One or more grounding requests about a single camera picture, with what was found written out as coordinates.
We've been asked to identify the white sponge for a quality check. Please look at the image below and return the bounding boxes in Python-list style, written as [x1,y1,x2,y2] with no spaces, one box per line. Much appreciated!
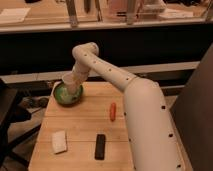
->
[52,131,67,154]

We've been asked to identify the orange carrot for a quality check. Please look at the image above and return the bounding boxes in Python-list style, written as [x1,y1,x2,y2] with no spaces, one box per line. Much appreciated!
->
[110,103,116,122]

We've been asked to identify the dark chair right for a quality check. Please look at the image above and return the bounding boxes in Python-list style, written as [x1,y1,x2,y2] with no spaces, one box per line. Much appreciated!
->
[171,43,213,171]

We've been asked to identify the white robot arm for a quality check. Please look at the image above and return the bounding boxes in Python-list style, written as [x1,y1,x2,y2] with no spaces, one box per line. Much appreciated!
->
[72,43,185,171]

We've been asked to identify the white ceramic cup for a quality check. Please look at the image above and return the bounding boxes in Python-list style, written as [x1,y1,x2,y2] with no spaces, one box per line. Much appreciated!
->
[62,72,81,94]

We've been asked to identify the dark furniture left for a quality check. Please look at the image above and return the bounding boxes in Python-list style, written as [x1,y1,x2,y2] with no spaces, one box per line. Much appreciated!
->
[0,78,41,168]

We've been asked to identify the black rectangular block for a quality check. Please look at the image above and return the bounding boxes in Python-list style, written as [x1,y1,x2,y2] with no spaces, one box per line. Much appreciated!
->
[95,134,106,160]

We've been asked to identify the white paper sheet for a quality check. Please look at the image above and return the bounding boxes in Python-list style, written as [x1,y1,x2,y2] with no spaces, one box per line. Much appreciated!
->
[0,8,30,24]

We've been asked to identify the green ceramic bowl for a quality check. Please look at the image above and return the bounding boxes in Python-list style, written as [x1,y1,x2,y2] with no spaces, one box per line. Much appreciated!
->
[53,82,83,106]

